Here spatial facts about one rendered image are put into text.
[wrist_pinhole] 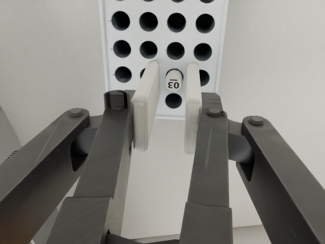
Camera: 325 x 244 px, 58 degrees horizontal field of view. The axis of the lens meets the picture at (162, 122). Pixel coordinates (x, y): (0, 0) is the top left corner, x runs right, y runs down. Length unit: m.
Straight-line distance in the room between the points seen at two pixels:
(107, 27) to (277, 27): 0.13
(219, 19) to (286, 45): 0.07
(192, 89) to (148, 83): 0.03
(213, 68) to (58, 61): 0.13
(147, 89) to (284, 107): 0.15
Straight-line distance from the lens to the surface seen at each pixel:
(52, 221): 0.50
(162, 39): 0.21
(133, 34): 0.21
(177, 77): 0.20
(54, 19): 0.27
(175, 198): 0.32
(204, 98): 0.17
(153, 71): 0.18
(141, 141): 0.15
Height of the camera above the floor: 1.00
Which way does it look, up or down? 62 degrees down
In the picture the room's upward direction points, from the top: 170 degrees counter-clockwise
